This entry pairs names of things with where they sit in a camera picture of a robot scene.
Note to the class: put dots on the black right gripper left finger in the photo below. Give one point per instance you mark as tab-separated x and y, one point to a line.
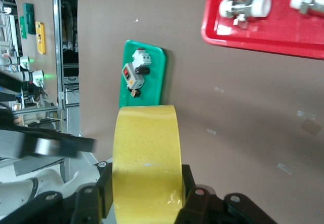
88	206

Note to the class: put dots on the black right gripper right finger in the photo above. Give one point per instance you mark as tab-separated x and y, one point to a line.
202	208

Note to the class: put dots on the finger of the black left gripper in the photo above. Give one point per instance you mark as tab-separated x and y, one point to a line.
71	146

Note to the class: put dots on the yellow packing tape roll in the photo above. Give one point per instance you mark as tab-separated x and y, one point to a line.
146	158

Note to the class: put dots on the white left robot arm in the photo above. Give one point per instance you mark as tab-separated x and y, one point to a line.
76	181

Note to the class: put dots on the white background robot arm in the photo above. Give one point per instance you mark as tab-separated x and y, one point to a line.
27	76
15	60

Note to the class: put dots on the clear tape piece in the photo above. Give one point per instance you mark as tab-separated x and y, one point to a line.
219	89
284	168
306	114
211	131

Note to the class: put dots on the yellow plastic tray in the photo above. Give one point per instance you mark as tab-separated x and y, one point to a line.
40	37

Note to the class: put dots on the dark green plastic tray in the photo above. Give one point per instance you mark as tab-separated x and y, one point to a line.
29	18
22	27

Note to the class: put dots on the brown tape patch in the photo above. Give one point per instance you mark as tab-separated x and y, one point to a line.
310	127

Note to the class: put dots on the wide red plastic tray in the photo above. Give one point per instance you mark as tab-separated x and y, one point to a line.
253	36

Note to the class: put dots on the round black buzzer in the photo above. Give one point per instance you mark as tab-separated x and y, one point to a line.
144	70

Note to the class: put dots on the white circuit breaker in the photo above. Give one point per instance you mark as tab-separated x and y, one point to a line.
141	58

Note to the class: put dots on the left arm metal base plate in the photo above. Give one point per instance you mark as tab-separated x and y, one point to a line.
38	165

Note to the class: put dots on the aluminium frame crossbar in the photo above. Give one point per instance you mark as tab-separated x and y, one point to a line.
38	108

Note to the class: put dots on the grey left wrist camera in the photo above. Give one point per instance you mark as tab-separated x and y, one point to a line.
11	144

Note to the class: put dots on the aluminium frame post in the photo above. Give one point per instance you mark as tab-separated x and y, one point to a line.
58	56

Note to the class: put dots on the grey on-off switch box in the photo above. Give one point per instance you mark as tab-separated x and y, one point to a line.
134	80

